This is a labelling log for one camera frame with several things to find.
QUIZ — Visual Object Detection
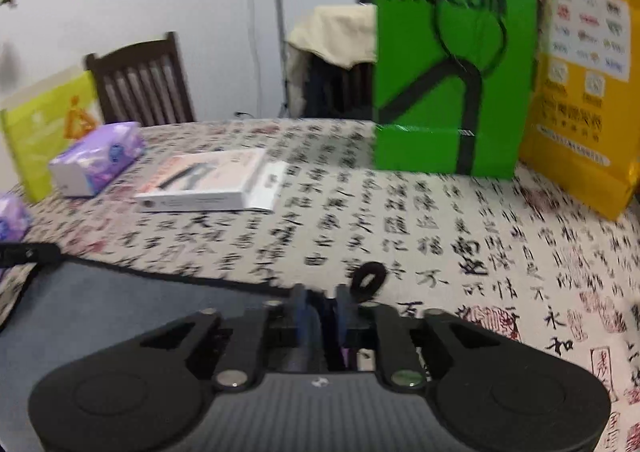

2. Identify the purple grey microfibre towel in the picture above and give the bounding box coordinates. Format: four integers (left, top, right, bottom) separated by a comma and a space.
0, 241, 388, 452

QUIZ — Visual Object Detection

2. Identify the near purple tissue pack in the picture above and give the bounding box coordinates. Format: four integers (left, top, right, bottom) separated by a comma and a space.
0, 193, 32, 242

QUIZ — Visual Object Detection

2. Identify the purple tissue pack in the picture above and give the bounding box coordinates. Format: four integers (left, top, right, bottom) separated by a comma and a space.
0, 193, 32, 242
49, 122, 145, 198

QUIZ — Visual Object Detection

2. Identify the far purple tissue pack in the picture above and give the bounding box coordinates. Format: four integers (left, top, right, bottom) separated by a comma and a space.
49, 122, 145, 198

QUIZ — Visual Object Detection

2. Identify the yellow green paper bag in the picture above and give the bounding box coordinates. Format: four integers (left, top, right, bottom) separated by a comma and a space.
1, 66, 103, 203

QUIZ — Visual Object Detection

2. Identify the calligraphy print tablecloth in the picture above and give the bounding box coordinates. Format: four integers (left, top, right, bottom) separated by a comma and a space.
1, 121, 639, 451

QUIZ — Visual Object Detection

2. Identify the dark wooden chair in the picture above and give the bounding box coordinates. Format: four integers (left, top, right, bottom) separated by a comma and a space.
84, 32, 195, 127

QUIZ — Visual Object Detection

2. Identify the white flat product box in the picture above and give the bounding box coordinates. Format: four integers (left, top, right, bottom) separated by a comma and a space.
134, 149, 288, 213

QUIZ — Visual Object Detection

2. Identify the yellow printed plastic bag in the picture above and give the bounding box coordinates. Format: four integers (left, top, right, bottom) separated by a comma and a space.
521, 0, 639, 220

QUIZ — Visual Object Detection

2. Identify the chair with cream cloth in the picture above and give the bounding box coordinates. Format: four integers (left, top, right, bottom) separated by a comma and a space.
286, 4, 376, 121

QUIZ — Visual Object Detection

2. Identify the green mucun paper bag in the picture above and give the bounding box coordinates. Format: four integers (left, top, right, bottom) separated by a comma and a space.
373, 0, 537, 179

